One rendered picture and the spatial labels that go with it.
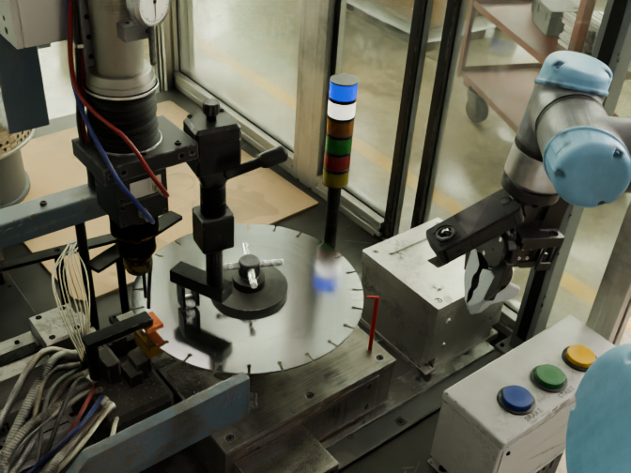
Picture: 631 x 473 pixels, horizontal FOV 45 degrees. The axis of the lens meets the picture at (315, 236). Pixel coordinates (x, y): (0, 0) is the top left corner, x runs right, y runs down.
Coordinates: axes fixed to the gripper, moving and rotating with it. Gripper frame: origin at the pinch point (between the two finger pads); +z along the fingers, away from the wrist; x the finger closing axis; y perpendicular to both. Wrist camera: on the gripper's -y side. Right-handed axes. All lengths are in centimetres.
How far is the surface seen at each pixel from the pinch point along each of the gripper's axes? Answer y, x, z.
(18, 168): -58, 76, 27
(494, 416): 1.6, -11.1, 9.7
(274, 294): -23.0, 12.1, 6.9
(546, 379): 10.9, -7.5, 7.8
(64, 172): -49, 85, 34
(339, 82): -9.1, 37.8, -13.5
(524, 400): 6.1, -10.2, 8.2
